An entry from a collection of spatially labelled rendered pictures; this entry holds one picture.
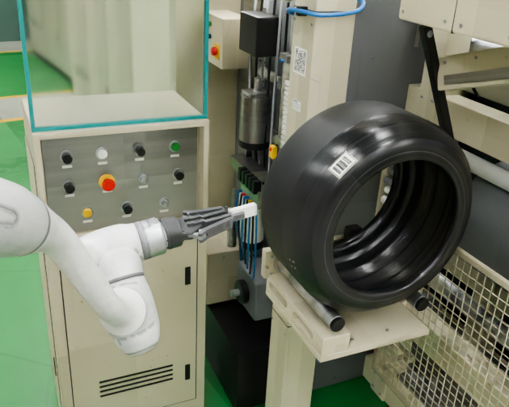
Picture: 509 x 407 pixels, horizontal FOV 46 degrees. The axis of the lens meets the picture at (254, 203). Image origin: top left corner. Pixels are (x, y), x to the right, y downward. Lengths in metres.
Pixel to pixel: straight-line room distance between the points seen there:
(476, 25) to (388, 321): 0.87
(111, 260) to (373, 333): 0.82
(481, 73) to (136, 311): 1.10
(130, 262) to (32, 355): 1.74
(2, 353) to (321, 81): 2.02
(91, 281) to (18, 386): 1.79
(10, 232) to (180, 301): 1.47
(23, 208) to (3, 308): 2.55
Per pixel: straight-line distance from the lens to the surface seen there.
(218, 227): 1.42
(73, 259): 1.11
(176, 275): 2.21
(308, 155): 1.51
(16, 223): 0.86
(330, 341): 1.68
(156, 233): 1.38
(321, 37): 1.73
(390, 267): 1.88
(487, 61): 1.77
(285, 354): 2.18
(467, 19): 1.63
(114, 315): 1.24
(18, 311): 3.36
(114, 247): 1.36
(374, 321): 1.87
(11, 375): 2.97
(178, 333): 2.35
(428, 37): 1.86
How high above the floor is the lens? 1.87
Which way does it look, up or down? 25 degrees down
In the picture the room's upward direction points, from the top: 3 degrees clockwise
